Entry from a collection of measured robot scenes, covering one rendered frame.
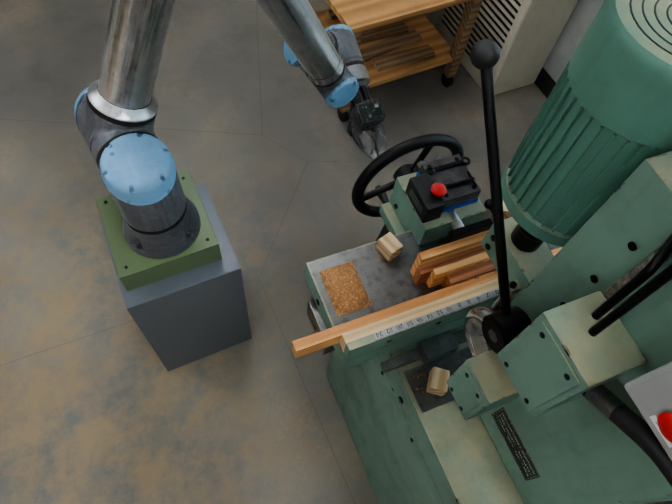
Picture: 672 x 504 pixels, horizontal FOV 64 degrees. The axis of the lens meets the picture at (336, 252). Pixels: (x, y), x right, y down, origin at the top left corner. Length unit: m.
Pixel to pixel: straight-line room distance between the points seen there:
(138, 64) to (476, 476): 1.04
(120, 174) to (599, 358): 0.95
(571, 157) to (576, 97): 0.07
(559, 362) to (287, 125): 1.98
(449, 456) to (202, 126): 1.82
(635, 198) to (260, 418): 1.45
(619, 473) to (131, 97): 1.11
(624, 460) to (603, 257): 0.25
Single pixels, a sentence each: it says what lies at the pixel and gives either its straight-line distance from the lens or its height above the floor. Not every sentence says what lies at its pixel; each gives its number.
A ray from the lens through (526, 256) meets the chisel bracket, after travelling 0.95.
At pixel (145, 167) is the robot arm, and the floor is 0.90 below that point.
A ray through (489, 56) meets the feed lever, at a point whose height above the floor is 1.41.
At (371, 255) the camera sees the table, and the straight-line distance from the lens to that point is 1.07.
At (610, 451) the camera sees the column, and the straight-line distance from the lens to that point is 0.80.
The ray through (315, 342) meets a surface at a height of 0.94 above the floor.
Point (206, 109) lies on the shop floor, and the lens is 2.54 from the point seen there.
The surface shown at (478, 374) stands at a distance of 0.82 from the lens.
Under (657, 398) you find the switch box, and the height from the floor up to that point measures 1.36.
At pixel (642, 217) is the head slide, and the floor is 1.37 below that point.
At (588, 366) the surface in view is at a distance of 0.63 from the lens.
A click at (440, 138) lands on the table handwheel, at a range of 1.21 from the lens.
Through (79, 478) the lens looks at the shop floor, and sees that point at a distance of 1.94.
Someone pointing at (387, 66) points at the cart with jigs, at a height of 0.20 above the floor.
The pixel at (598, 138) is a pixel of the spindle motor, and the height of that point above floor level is 1.39.
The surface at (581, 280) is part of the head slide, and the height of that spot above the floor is 1.23.
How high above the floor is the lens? 1.83
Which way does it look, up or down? 61 degrees down
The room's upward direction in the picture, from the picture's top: 10 degrees clockwise
